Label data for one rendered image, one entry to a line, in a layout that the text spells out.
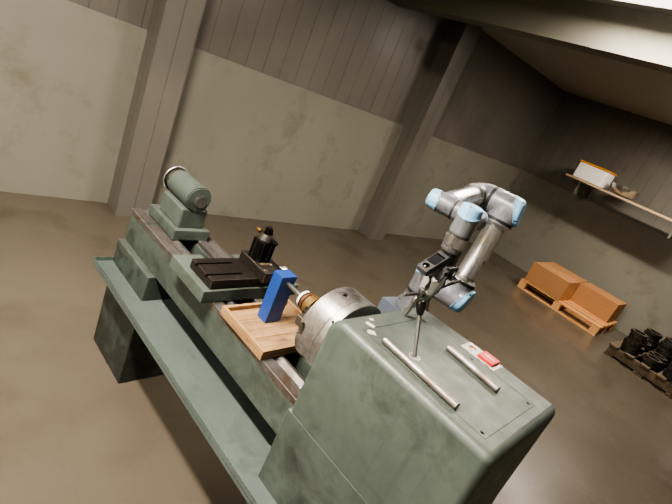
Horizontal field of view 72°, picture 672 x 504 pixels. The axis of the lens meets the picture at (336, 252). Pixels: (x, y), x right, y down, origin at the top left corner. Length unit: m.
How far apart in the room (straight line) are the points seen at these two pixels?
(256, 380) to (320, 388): 0.40
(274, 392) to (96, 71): 3.38
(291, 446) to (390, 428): 0.43
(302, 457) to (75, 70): 3.64
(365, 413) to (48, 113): 3.76
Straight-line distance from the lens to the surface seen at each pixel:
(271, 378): 1.77
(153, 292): 2.53
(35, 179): 4.74
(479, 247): 2.00
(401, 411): 1.34
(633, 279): 8.75
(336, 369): 1.46
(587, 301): 8.17
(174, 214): 2.49
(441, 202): 1.67
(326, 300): 1.62
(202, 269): 2.03
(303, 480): 1.68
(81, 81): 4.52
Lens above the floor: 1.90
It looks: 20 degrees down
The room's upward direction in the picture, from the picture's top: 24 degrees clockwise
